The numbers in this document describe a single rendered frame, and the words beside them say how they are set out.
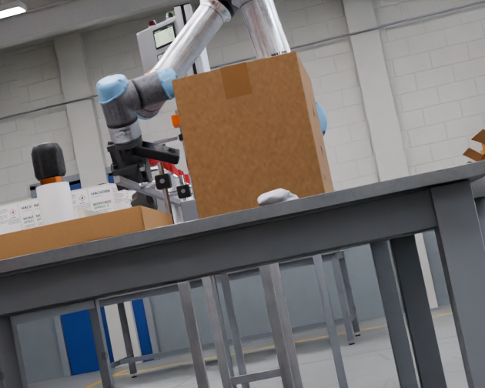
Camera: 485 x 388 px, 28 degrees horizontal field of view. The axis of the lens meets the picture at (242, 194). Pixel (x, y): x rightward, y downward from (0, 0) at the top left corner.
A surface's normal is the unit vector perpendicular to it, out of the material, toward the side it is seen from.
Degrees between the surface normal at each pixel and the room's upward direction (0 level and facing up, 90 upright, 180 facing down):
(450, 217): 90
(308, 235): 90
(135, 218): 90
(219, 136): 90
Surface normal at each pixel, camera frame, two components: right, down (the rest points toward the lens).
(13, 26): -0.19, -0.04
